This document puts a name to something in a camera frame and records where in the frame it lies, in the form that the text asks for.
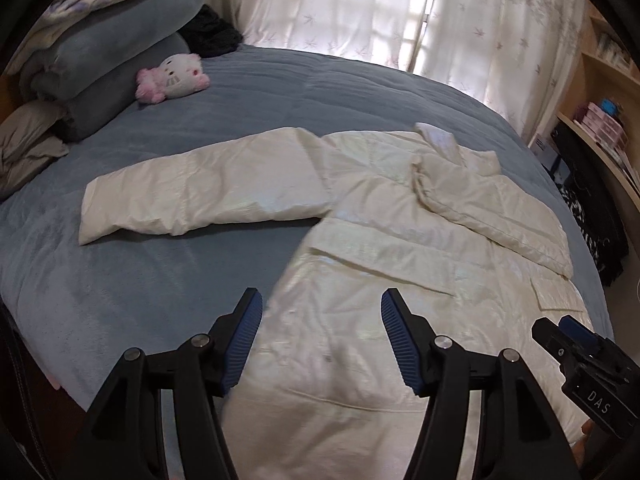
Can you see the wooden shelf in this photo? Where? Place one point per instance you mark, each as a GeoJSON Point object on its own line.
{"type": "Point", "coordinates": [607, 65]}

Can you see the folded blue-grey blanket stack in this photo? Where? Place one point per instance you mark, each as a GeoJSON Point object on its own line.
{"type": "Point", "coordinates": [105, 55]}

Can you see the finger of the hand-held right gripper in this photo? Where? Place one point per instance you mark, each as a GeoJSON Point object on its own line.
{"type": "Point", "coordinates": [577, 329]}
{"type": "Point", "coordinates": [549, 340]}

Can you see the pink white plush toy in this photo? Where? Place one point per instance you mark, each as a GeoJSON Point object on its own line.
{"type": "Point", "coordinates": [172, 77]}

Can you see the white floral curtain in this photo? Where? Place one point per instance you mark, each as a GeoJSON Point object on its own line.
{"type": "Point", "coordinates": [495, 35]}
{"type": "Point", "coordinates": [330, 5]}

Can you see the beige pillow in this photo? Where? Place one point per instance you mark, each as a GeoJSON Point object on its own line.
{"type": "Point", "coordinates": [25, 145]}

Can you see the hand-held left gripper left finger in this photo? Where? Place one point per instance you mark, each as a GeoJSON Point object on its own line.
{"type": "Point", "coordinates": [245, 330]}

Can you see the black cloth pile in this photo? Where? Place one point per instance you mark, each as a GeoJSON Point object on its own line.
{"type": "Point", "coordinates": [210, 32]}

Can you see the blue-grey bed blanket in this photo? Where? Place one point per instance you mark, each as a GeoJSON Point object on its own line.
{"type": "Point", "coordinates": [325, 95]}

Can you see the cream puffer jacket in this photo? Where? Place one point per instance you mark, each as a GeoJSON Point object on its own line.
{"type": "Point", "coordinates": [360, 200]}

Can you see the blue white box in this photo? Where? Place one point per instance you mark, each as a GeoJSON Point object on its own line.
{"type": "Point", "coordinates": [547, 152]}

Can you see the pink drawer organizer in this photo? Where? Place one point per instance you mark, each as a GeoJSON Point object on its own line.
{"type": "Point", "coordinates": [605, 127]}

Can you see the black patterned cloth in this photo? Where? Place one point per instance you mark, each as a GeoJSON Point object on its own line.
{"type": "Point", "coordinates": [595, 210]}

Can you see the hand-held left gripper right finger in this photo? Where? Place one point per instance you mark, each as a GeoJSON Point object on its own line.
{"type": "Point", "coordinates": [400, 332]}

